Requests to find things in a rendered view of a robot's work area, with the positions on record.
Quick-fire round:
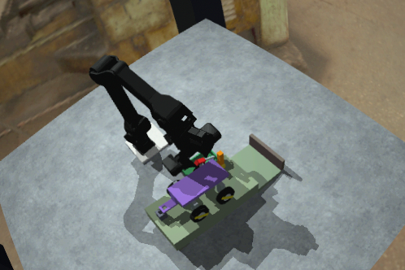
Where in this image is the small trolley with purple deck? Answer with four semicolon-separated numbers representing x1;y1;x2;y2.
159;159;235;222

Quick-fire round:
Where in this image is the dark green ramp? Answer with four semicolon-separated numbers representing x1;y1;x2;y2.
144;134;285;251

